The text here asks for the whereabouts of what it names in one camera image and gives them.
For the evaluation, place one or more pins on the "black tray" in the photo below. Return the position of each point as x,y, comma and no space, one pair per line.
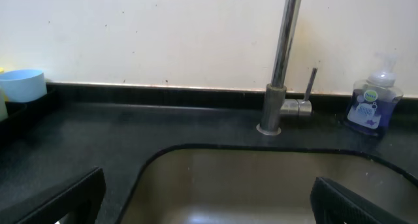
32,113

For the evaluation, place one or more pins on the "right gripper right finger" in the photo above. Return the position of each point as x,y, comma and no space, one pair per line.
339,207

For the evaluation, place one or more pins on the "steel sink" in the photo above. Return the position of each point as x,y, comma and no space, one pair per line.
245,185

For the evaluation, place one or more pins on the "blue cup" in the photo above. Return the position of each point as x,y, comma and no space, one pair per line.
23,85

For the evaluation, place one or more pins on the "blue soap bottle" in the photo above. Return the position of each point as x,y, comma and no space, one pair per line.
372,109

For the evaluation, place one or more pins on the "steel tap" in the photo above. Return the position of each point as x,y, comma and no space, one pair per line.
284,54

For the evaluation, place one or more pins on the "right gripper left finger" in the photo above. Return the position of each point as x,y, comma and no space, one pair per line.
65,204

